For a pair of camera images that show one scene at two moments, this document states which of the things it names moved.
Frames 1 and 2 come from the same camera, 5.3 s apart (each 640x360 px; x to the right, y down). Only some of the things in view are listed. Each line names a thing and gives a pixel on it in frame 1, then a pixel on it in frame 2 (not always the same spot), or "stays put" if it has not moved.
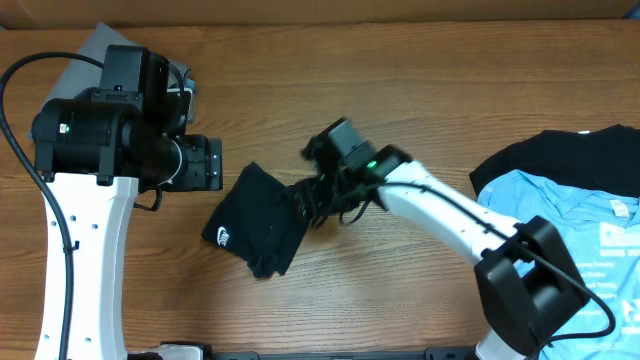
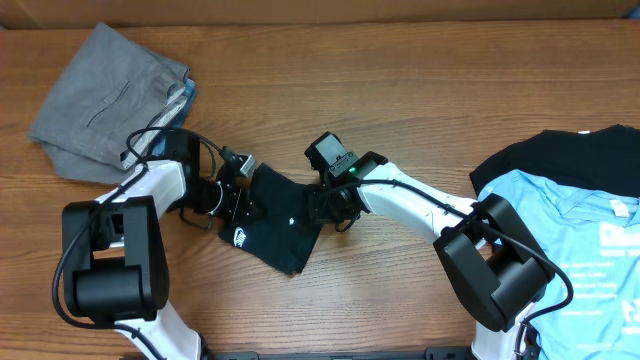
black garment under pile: x=605 y=160 stays put
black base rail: x=345 y=355 stays put
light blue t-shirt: x=604 y=231 stays put
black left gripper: x=206 y=165 to x=240 y=200
